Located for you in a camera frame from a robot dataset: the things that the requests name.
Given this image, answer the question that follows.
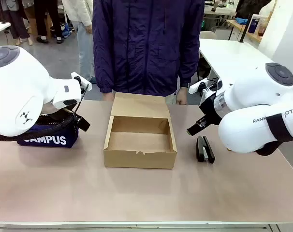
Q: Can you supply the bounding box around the person's left hand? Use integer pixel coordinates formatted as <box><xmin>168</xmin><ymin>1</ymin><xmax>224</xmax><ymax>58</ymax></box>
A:
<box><xmin>176</xmin><ymin>86</ymin><xmax>188</xmax><ymax>105</ymax></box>

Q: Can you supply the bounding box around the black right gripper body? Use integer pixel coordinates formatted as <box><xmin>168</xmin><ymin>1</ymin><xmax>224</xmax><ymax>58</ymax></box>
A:
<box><xmin>199</xmin><ymin>94</ymin><xmax>223</xmax><ymax>126</ymax></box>

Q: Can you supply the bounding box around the person in grey trousers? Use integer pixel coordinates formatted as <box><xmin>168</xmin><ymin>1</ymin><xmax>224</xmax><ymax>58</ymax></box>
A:
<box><xmin>0</xmin><ymin>0</ymin><xmax>31</xmax><ymax>46</ymax></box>

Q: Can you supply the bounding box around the person's right hand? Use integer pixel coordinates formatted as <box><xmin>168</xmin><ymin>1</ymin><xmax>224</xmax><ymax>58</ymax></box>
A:
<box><xmin>102</xmin><ymin>91</ymin><xmax>116</xmax><ymax>102</ymax></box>

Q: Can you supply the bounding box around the person in black trousers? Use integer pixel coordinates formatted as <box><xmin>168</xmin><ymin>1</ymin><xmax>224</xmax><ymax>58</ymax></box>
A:
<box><xmin>32</xmin><ymin>0</ymin><xmax>65</xmax><ymax>44</ymax></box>

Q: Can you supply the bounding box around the wooden desk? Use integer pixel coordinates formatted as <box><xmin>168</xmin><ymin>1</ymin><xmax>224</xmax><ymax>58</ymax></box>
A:
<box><xmin>226</xmin><ymin>19</ymin><xmax>263</xmax><ymax>44</ymax></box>

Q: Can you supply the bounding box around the person in white jacket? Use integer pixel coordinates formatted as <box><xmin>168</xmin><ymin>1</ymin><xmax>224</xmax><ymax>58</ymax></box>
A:
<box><xmin>61</xmin><ymin>0</ymin><xmax>96</xmax><ymax>84</ymax></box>

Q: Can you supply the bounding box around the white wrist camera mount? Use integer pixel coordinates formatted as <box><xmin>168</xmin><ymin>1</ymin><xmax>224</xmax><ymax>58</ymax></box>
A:
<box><xmin>71</xmin><ymin>72</ymin><xmax>93</xmax><ymax>92</ymax></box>
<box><xmin>188</xmin><ymin>78</ymin><xmax>222</xmax><ymax>105</ymax></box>

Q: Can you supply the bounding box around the thin black camera cable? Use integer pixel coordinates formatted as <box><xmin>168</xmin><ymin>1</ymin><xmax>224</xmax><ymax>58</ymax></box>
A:
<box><xmin>73</xmin><ymin>83</ymin><xmax>89</xmax><ymax>116</ymax></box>

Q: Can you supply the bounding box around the black stand post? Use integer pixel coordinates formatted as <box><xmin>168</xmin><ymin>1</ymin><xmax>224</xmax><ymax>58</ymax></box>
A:
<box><xmin>238</xmin><ymin>13</ymin><xmax>254</xmax><ymax>44</ymax></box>

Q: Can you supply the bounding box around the amber drink bottle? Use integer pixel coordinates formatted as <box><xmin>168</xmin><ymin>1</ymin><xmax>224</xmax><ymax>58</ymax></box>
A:
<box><xmin>257</xmin><ymin>18</ymin><xmax>268</xmax><ymax>37</ymax></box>

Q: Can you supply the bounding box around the navy sleeved left forearm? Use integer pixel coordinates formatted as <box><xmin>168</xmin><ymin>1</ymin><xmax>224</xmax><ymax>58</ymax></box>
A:
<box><xmin>176</xmin><ymin>43</ymin><xmax>201</xmax><ymax>88</ymax></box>

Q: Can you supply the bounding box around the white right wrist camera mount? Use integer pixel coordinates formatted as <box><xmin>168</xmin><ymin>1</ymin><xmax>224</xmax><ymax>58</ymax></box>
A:
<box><xmin>188</xmin><ymin>78</ymin><xmax>222</xmax><ymax>105</ymax></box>

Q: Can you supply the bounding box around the large white table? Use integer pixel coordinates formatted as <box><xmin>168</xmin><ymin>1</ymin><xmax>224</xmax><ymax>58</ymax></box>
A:
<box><xmin>198</xmin><ymin>38</ymin><xmax>293</xmax><ymax>83</ymax></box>

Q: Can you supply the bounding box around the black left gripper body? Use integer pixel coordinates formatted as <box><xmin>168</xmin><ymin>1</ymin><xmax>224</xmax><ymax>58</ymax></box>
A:
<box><xmin>41</xmin><ymin>104</ymin><xmax>77</xmax><ymax>121</ymax></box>

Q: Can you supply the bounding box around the person in navy jacket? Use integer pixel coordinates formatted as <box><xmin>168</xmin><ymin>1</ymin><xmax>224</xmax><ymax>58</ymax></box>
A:
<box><xmin>91</xmin><ymin>0</ymin><xmax>205</xmax><ymax>105</ymax></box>

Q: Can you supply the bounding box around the navy CAMPUS print bag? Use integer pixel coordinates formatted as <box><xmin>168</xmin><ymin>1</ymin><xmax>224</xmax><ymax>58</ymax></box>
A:
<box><xmin>16</xmin><ymin>113</ymin><xmax>80</xmax><ymax>149</ymax></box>

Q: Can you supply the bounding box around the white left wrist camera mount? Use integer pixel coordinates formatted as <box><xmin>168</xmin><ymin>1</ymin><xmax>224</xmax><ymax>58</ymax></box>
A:
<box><xmin>71</xmin><ymin>72</ymin><xmax>93</xmax><ymax>92</ymax></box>

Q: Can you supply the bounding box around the black stapler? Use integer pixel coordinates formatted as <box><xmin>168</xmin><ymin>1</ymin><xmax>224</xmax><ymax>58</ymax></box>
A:
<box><xmin>195</xmin><ymin>135</ymin><xmax>216</xmax><ymax>165</ymax></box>

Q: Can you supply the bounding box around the brown cardboard box with lid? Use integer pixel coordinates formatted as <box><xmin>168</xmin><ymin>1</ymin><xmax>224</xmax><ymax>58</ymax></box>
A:
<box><xmin>103</xmin><ymin>92</ymin><xmax>178</xmax><ymax>170</ymax></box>

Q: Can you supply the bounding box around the blue bottle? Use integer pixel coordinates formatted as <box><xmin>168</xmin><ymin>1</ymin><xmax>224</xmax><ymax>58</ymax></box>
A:
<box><xmin>247</xmin><ymin>14</ymin><xmax>259</xmax><ymax>34</ymax></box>

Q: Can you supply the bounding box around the beige chair back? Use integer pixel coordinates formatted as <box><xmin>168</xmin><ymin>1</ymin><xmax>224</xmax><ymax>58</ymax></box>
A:
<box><xmin>199</xmin><ymin>30</ymin><xmax>218</xmax><ymax>41</ymax></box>

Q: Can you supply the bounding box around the navy sleeved right forearm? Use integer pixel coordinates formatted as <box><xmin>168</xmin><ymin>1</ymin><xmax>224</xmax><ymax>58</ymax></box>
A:
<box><xmin>92</xmin><ymin>48</ymin><xmax>113</xmax><ymax>94</ymax></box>

